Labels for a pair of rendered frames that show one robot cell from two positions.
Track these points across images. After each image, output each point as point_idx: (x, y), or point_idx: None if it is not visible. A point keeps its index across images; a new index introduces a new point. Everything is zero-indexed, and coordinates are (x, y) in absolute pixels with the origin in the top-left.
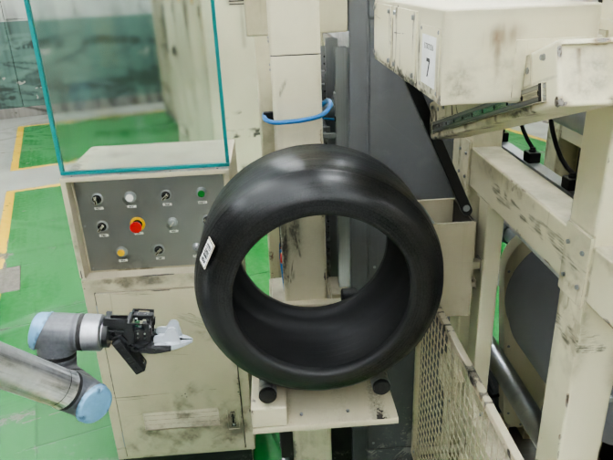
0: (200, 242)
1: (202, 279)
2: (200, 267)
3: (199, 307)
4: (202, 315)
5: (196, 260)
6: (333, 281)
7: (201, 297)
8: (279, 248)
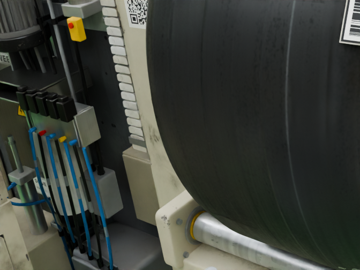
0: (265, 24)
1: (354, 92)
2: (342, 64)
3: (337, 174)
4: (347, 190)
5: (306, 59)
6: (140, 152)
7: (351, 141)
8: (38, 138)
